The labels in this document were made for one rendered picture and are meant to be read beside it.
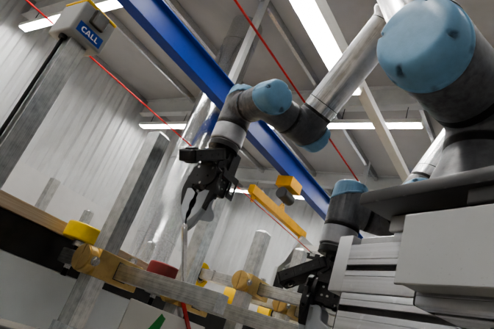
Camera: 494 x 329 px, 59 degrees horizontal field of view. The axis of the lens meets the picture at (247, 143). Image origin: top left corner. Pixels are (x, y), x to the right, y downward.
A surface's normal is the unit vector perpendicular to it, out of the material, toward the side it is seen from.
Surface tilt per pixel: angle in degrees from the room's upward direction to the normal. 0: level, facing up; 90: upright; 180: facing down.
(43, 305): 90
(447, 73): 148
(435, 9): 97
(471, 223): 90
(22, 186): 90
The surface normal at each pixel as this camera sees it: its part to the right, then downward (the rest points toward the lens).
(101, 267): 0.81, 0.03
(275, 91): 0.58, -0.15
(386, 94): -0.50, -0.52
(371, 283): -0.83, -0.46
